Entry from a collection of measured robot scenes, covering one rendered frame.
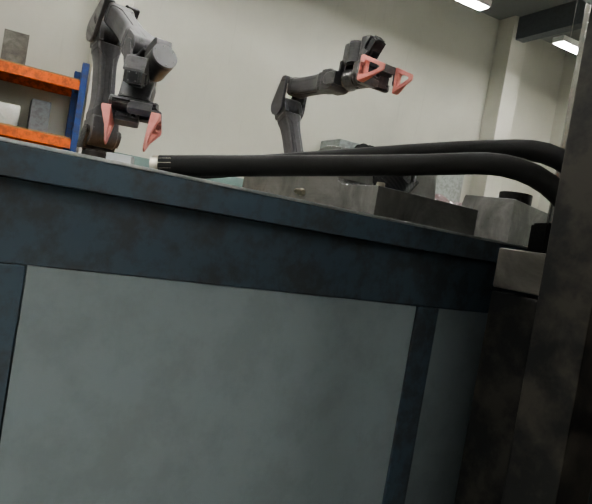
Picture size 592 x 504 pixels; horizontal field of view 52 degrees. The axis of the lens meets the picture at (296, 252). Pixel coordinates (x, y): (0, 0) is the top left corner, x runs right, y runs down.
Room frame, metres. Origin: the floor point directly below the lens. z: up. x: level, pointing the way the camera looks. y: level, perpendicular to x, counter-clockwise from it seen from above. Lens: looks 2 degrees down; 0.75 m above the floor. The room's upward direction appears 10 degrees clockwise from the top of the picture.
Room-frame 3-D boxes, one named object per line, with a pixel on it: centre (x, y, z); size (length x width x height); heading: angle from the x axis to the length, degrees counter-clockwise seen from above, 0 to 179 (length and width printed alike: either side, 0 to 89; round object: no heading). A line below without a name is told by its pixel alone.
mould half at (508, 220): (1.59, -0.34, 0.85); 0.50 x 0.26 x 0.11; 51
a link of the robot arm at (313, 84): (1.85, 0.03, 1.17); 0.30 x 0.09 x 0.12; 34
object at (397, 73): (1.59, -0.18, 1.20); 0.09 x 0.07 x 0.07; 34
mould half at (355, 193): (1.33, -0.09, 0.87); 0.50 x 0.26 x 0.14; 33
